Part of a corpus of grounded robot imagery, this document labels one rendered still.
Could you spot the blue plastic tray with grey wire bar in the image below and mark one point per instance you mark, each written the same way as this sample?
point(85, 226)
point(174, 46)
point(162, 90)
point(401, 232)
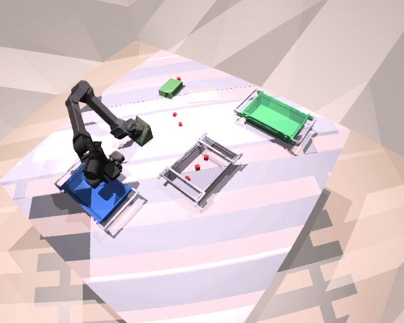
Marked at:
point(100, 202)

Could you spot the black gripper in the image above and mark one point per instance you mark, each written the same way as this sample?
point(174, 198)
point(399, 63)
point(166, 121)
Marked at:
point(114, 157)

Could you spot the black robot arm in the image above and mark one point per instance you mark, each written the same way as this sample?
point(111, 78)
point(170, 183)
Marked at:
point(82, 140)

